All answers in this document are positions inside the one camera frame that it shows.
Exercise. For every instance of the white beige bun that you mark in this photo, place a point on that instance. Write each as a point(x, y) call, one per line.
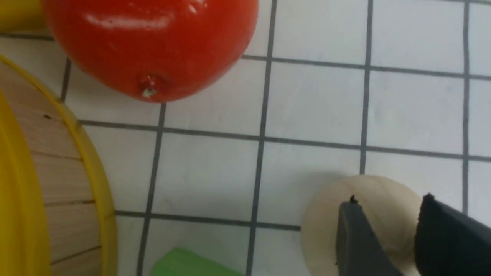
point(391, 208)

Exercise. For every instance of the woven bamboo steamer lid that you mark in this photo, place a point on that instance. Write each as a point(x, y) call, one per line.
point(21, 16)

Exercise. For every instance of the green cube block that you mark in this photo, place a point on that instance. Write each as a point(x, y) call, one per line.
point(182, 262)

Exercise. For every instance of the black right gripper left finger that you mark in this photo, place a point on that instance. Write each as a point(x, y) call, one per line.
point(358, 251)

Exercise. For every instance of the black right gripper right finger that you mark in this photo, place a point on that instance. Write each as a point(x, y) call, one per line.
point(450, 243)

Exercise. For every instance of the red tomato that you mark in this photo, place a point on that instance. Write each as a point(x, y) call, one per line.
point(153, 50)

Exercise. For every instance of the bamboo steamer tray yellow rim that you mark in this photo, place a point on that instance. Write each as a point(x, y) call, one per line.
point(57, 212)

